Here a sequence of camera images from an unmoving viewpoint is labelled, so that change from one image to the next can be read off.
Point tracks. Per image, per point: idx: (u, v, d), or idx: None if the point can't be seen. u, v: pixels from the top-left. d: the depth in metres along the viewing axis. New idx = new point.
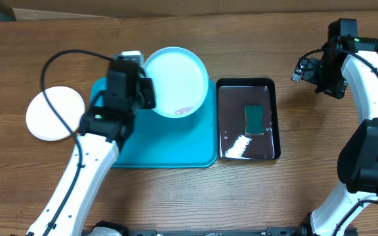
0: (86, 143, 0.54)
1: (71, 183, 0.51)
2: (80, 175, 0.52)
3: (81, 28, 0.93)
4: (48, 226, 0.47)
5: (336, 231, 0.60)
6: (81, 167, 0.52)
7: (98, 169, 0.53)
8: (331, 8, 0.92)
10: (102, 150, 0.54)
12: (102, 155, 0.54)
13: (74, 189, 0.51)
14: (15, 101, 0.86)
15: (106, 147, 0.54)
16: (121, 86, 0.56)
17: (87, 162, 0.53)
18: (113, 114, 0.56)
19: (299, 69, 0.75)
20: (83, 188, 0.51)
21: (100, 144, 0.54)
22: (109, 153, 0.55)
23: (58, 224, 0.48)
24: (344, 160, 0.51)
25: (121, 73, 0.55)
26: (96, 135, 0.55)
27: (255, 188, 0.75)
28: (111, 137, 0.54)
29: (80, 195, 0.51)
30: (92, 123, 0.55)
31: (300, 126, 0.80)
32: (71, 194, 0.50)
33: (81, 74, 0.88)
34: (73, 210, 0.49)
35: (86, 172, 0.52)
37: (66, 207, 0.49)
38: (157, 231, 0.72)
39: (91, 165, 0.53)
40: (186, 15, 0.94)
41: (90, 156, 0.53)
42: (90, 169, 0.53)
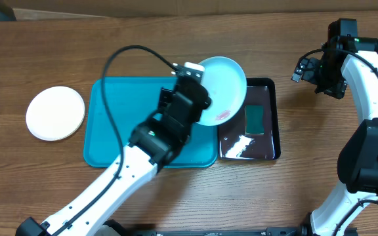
0: (131, 155, 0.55)
1: (102, 189, 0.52)
2: (113, 185, 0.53)
3: (81, 28, 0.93)
4: (64, 225, 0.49)
5: (336, 231, 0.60)
6: (117, 178, 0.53)
7: (130, 185, 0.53)
8: (331, 9, 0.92)
10: (142, 168, 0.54)
12: (140, 173, 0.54)
13: (102, 196, 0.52)
14: (15, 101, 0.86)
15: (146, 168, 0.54)
16: (184, 113, 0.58)
17: (124, 175, 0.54)
18: (166, 136, 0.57)
19: (299, 69, 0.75)
20: (111, 200, 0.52)
21: (142, 161, 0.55)
22: (147, 174, 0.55)
23: (74, 225, 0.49)
24: (344, 160, 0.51)
25: (188, 101, 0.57)
26: (143, 151, 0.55)
27: (255, 188, 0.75)
28: (155, 160, 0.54)
29: (104, 205, 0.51)
30: (144, 137, 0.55)
31: (300, 126, 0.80)
32: (96, 200, 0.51)
33: (81, 74, 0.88)
34: (92, 217, 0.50)
35: (119, 184, 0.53)
37: (88, 212, 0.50)
38: (157, 231, 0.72)
39: (127, 179, 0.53)
40: (186, 15, 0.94)
41: (128, 170, 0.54)
42: (125, 183, 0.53)
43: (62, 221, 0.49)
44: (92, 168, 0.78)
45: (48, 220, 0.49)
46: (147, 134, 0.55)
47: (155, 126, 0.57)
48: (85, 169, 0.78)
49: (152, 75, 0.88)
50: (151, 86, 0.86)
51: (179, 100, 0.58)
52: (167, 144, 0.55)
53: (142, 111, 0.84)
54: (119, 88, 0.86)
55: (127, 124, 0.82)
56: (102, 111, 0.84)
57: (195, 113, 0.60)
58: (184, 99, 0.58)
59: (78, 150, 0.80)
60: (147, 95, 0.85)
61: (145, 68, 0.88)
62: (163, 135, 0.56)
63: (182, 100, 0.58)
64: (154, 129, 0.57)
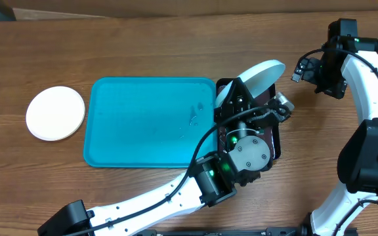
0: (186, 183, 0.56)
1: (149, 204, 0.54)
2: (160, 206, 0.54)
3: (81, 28, 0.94)
4: (107, 222, 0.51)
5: (336, 231, 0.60)
6: (167, 200, 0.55)
7: (174, 213, 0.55)
8: (331, 8, 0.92)
10: (191, 201, 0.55)
12: (188, 204, 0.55)
13: (148, 212, 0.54)
14: (16, 101, 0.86)
15: (193, 203, 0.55)
16: (231, 174, 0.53)
17: (174, 200, 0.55)
18: (220, 181, 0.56)
19: (299, 69, 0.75)
20: (153, 218, 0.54)
21: (194, 192, 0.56)
22: (192, 210, 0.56)
23: (114, 226, 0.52)
24: (344, 160, 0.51)
25: (239, 167, 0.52)
26: (197, 185, 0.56)
27: (255, 188, 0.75)
28: (205, 198, 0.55)
29: (145, 220, 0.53)
30: (203, 174, 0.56)
31: (300, 126, 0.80)
32: (142, 214, 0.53)
33: (81, 74, 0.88)
34: (132, 227, 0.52)
35: (166, 207, 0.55)
37: (130, 221, 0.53)
38: (157, 231, 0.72)
39: (174, 206, 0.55)
40: (186, 15, 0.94)
41: (180, 197, 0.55)
42: (171, 208, 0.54)
43: (107, 217, 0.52)
44: (92, 168, 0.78)
45: (96, 210, 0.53)
46: (207, 172, 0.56)
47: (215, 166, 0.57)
48: (85, 169, 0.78)
49: (152, 75, 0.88)
50: (151, 86, 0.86)
51: (230, 159, 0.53)
52: (220, 189, 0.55)
53: (142, 111, 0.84)
54: (119, 88, 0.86)
55: (126, 125, 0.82)
56: (102, 111, 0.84)
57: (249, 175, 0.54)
58: (235, 161, 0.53)
59: (78, 150, 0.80)
60: (147, 95, 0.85)
61: (145, 69, 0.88)
62: (219, 177, 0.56)
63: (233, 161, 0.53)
64: (214, 170, 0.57)
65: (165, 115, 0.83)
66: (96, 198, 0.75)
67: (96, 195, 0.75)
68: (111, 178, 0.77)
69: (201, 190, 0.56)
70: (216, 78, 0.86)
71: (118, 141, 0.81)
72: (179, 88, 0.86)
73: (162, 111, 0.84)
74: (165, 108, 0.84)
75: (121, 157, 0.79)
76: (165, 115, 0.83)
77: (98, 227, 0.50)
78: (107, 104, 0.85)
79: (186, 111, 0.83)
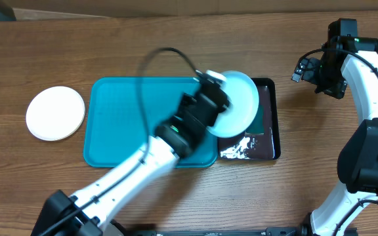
0: (156, 145, 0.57)
1: (126, 173, 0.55)
2: (136, 170, 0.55)
3: (81, 28, 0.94)
4: (93, 198, 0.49)
5: (336, 231, 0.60)
6: (141, 163, 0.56)
7: (152, 172, 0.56)
8: (331, 9, 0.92)
10: (165, 157, 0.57)
12: (163, 160, 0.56)
13: (127, 178, 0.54)
14: (16, 101, 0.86)
15: (167, 157, 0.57)
16: (206, 110, 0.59)
17: (149, 162, 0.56)
18: (186, 134, 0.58)
19: (299, 69, 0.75)
20: (135, 182, 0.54)
21: (165, 150, 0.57)
22: (167, 164, 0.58)
23: (100, 200, 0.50)
24: (344, 160, 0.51)
25: (212, 102, 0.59)
26: (166, 143, 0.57)
27: (255, 188, 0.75)
28: (176, 151, 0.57)
29: (128, 186, 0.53)
30: (168, 132, 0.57)
31: (300, 126, 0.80)
32: (121, 181, 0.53)
33: (81, 74, 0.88)
34: (117, 195, 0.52)
35: (143, 169, 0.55)
37: (115, 191, 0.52)
38: (157, 231, 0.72)
39: (149, 166, 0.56)
40: (186, 15, 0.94)
41: (153, 157, 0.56)
42: (149, 168, 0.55)
43: (90, 195, 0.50)
44: (92, 168, 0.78)
45: (77, 193, 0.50)
46: (170, 129, 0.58)
47: (176, 123, 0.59)
48: (85, 169, 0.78)
49: (151, 75, 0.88)
50: (151, 86, 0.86)
51: (202, 98, 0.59)
52: (187, 140, 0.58)
53: None
54: (119, 88, 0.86)
55: (126, 124, 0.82)
56: (102, 111, 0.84)
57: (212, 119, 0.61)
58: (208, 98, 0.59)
59: (78, 150, 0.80)
60: (146, 94, 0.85)
61: (145, 68, 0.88)
62: (184, 132, 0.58)
63: (203, 106, 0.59)
64: (176, 126, 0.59)
65: (163, 114, 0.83)
66: None
67: None
68: None
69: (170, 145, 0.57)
70: None
71: (117, 141, 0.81)
72: (179, 88, 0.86)
73: (162, 111, 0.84)
74: (165, 108, 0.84)
75: (121, 157, 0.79)
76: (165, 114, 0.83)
77: (84, 205, 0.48)
78: (107, 104, 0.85)
79: None
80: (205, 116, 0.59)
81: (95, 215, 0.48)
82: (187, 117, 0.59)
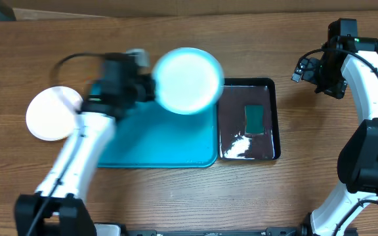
0: (90, 119, 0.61)
1: (72, 151, 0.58)
2: (82, 143, 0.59)
3: (81, 28, 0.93)
4: (56, 183, 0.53)
5: (336, 231, 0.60)
6: (83, 136, 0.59)
7: (97, 138, 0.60)
8: (331, 8, 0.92)
10: (100, 123, 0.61)
12: (101, 126, 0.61)
13: (77, 155, 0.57)
14: (16, 101, 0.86)
15: (102, 122, 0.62)
16: (113, 78, 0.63)
17: (90, 134, 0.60)
18: (109, 101, 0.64)
19: (299, 69, 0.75)
20: (84, 153, 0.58)
21: (99, 118, 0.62)
22: (105, 128, 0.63)
23: (65, 182, 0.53)
24: (344, 160, 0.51)
25: (113, 63, 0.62)
26: (97, 113, 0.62)
27: (255, 188, 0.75)
28: (107, 115, 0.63)
29: (82, 159, 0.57)
30: (92, 105, 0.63)
31: (300, 126, 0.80)
32: (73, 156, 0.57)
33: (81, 74, 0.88)
34: (77, 168, 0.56)
35: (87, 140, 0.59)
37: (71, 168, 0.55)
38: (157, 231, 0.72)
39: (92, 134, 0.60)
40: (186, 15, 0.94)
41: (91, 128, 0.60)
42: (92, 136, 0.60)
43: (51, 183, 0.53)
44: None
45: (40, 188, 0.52)
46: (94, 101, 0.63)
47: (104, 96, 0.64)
48: None
49: None
50: None
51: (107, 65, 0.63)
52: (107, 106, 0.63)
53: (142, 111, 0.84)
54: None
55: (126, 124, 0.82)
56: None
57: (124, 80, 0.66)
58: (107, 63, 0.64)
59: None
60: None
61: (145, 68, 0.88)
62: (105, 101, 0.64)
63: (105, 70, 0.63)
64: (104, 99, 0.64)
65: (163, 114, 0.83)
66: (96, 198, 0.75)
67: (96, 195, 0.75)
68: (111, 178, 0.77)
69: (102, 113, 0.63)
70: None
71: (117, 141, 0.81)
72: None
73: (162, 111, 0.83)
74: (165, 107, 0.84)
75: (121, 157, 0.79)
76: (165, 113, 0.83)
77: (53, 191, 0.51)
78: None
79: None
80: (117, 76, 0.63)
81: (66, 193, 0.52)
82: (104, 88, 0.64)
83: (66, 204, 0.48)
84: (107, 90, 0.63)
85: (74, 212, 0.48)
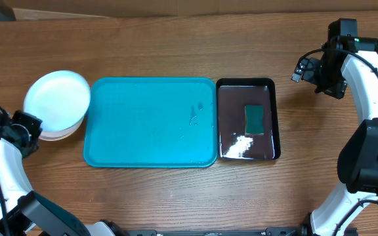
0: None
1: None
2: None
3: (81, 28, 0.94)
4: (1, 201, 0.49)
5: (336, 231, 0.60)
6: None
7: (4, 157, 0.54)
8: (331, 9, 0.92)
10: None
12: (0, 148, 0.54)
13: (0, 177, 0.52)
14: (16, 101, 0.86)
15: None
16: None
17: None
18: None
19: (299, 69, 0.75)
20: (4, 171, 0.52)
21: None
22: (8, 145, 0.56)
23: (9, 197, 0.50)
24: (344, 160, 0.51)
25: None
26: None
27: (255, 188, 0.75)
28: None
29: (6, 177, 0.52)
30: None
31: (300, 126, 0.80)
32: None
33: (81, 74, 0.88)
34: (8, 182, 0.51)
35: (0, 163, 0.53)
37: (4, 186, 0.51)
38: (157, 231, 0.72)
39: None
40: (186, 15, 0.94)
41: None
42: (0, 158, 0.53)
43: None
44: (92, 168, 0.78)
45: None
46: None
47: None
48: (85, 169, 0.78)
49: (151, 75, 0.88)
50: (151, 86, 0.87)
51: None
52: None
53: (142, 111, 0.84)
54: (118, 89, 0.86)
55: (126, 124, 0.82)
56: (101, 111, 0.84)
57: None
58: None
59: (78, 150, 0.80)
60: (146, 94, 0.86)
61: (145, 68, 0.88)
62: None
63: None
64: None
65: (163, 114, 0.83)
66: (97, 198, 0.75)
67: (96, 195, 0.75)
68: (111, 178, 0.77)
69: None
70: (216, 78, 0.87)
71: (117, 141, 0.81)
72: (178, 88, 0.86)
73: (162, 111, 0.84)
74: (165, 107, 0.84)
75: (121, 157, 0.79)
76: (164, 114, 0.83)
77: (4, 208, 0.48)
78: (107, 103, 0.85)
79: (186, 111, 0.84)
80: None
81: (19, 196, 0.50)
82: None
83: (24, 206, 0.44)
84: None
85: (36, 202, 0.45)
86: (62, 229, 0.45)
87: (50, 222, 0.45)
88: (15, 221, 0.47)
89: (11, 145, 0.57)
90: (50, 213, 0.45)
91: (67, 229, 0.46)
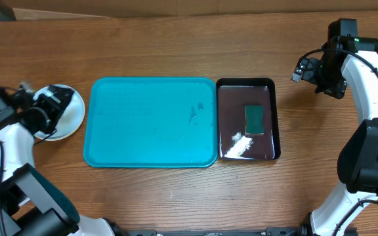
0: (0, 132, 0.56)
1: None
2: (6, 146, 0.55)
3: (81, 28, 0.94)
4: (0, 172, 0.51)
5: (336, 231, 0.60)
6: (1, 142, 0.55)
7: (18, 137, 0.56)
8: (331, 9, 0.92)
10: (9, 129, 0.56)
12: (11, 130, 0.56)
13: (6, 152, 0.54)
14: None
15: (13, 128, 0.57)
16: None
17: (7, 137, 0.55)
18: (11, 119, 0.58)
19: (299, 69, 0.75)
20: (12, 148, 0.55)
21: (6, 128, 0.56)
22: (22, 130, 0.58)
23: (8, 168, 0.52)
24: (344, 160, 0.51)
25: None
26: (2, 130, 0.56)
27: (255, 188, 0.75)
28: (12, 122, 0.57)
29: (12, 152, 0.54)
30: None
31: (300, 126, 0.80)
32: (6, 152, 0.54)
33: (81, 74, 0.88)
34: (11, 157, 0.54)
35: (9, 142, 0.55)
37: (6, 157, 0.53)
38: (157, 231, 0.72)
39: (9, 137, 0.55)
40: (186, 15, 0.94)
41: (4, 134, 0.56)
42: (10, 139, 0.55)
43: None
44: (92, 168, 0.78)
45: None
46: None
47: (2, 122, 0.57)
48: (85, 169, 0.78)
49: (151, 75, 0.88)
50: (151, 86, 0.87)
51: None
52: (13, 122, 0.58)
53: (142, 111, 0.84)
54: (118, 89, 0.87)
55: (125, 124, 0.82)
56: (102, 111, 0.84)
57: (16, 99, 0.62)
58: None
59: (78, 150, 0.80)
60: (146, 94, 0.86)
61: (145, 69, 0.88)
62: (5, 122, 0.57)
63: None
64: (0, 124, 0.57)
65: (163, 114, 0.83)
66: (97, 198, 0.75)
67: (97, 195, 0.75)
68: (111, 178, 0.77)
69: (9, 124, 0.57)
70: (216, 78, 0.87)
71: (117, 141, 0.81)
72: (179, 88, 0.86)
73: (162, 111, 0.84)
74: (165, 107, 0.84)
75: (121, 157, 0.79)
76: (165, 114, 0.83)
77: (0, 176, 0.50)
78: (107, 103, 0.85)
79: (186, 111, 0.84)
80: (2, 101, 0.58)
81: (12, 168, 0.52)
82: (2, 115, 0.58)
83: (18, 178, 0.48)
84: (0, 115, 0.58)
85: (29, 174, 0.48)
86: (49, 203, 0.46)
87: (40, 195, 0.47)
88: (9, 192, 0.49)
89: (25, 130, 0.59)
90: (41, 187, 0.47)
91: (53, 204, 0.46)
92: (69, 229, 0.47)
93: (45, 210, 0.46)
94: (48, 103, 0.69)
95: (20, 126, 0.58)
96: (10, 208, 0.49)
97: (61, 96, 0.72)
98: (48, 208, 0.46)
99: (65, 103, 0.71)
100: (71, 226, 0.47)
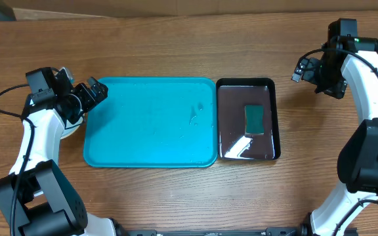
0: (37, 116, 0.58)
1: (29, 139, 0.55)
2: (36, 132, 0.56)
3: (81, 28, 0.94)
4: (25, 159, 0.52)
5: (336, 231, 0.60)
6: (35, 128, 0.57)
7: (48, 126, 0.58)
8: (331, 9, 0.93)
10: (44, 115, 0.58)
12: (45, 118, 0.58)
13: (35, 140, 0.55)
14: (16, 101, 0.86)
15: (48, 114, 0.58)
16: (34, 90, 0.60)
17: (40, 124, 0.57)
18: (44, 103, 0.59)
19: (299, 69, 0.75)
20: (41, 137, 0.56)
21: (43, 113, 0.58)
22: (56, 118, 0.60)
23: (32, 158, 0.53)
24: (344, 159, 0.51)
25: (38, 72, 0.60)
26: (39, 114, 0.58)
27: (255, 188, 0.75)
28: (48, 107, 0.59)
29: (41, 142, 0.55)
30: (32, 111, 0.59)
31: (300, 126, 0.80)
32: (35, 140, 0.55)
33: (81, 74, 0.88)
34: (39, 145, 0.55)
35: (39, 130, 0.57)
37: (35, 145, 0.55)
38: (157, 231, 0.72)
39: (42, 125, 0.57)
40: (186, 15, 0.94)
41: (39, 121, 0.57)
42: (42, 127, 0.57)
43: (18, 162, 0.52)
44: (92, 168, 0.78)
45: (11, 170, 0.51)
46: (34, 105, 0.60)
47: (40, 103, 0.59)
48: (85, 169, 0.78)
49: (151, 75, 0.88)
50: (150, 86, 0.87)
51: (29, 78, 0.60)
52: (48, 105, 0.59)
53: (142, 111, 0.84)
54: (118, 88, 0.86)
55: (126, 124, 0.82)
56: (102, 110, 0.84)
57: (57, 83, 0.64)
58: (35, 78, 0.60)
59: (78, 150, 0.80)
60: (146, 94, 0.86)
61: (145, 69, 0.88)
62: (41, 104, 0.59)
63: (31, 82, 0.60)
64: (37, 105, 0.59)
65: (163, 114, 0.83)
66: (97, 198, 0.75)
67: (97, 195, 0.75)
68: (111, 178, 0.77)
69: (44, 107, 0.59)
70: (216, 78, 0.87)
71: (117, 141, 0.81)
72: (179, 88, 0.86)
73: (161, 111, 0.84)
74: (166, 107, 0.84)
75: (121, 157, 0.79)
76: (165, 114, 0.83)
77: (24, 166, 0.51)
78: (107, 103, 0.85)
79: (186, 111, 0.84)
80: (47, 82, 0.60)
81: (35, 158, 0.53)
82: (42, 96, 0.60)
83: (39, 172, 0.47)
84: (41, 95, 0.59)
85: (50, 172, 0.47)
86: (62, 204, 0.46)
87: (55, 194, 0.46)
88: (28, 181, 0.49)
89: (58, 119, 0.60)
90: (57, 187, 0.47)
91: (65, 207, 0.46)
92: (74, 231, 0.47)
93: (56, 210, 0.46)
94: (84, 94, 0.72)
95: (55, 112, 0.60)
96: (25, 196, 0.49)
97: (99, 90, 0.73)
98: (60, 210, 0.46)
99: (101, 98, 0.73)
100: (77, 229, 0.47)
